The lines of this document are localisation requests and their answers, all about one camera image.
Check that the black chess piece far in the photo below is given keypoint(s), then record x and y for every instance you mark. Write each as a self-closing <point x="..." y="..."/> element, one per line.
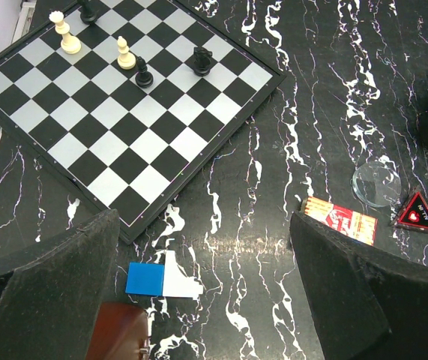
<point x="87" y="14"/>

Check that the red yellow card deck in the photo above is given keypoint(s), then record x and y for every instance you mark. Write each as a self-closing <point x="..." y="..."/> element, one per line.
<point x="350" y="223"/>

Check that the black silver chess board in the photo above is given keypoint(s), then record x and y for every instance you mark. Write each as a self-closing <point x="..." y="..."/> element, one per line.
<point x="119" y="145"/>

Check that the black chess pawn piece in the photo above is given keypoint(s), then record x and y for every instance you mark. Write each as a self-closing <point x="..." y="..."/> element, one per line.
<point x="143" y="78"/>

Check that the white chess bishop piece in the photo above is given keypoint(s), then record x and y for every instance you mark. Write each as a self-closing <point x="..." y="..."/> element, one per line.
<point x="126" y="59"/>

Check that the blue white flat card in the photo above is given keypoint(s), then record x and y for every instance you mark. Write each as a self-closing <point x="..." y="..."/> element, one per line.
<point x="165" y="280"/>

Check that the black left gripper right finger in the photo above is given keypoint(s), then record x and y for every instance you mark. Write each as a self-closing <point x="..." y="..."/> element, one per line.
<point x="365" y="303"/>

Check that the black chess knight piece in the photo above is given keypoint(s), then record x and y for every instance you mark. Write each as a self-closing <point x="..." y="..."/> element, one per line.
<point x="202" y="60"/>

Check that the red black triangle all-in button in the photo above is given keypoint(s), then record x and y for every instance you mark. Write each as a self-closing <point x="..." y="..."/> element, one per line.
<point x="413" y="214"/>

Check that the white chess queen piece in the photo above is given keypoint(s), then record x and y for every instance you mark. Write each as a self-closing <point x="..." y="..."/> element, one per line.
<point x="70" y="44"/>

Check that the clear round dealer button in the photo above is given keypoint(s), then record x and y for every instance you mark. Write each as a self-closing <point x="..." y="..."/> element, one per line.
<point x="376" y="184"/>

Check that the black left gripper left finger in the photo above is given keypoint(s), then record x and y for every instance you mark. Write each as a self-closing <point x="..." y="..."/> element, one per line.
<point x="50" y="293"/>

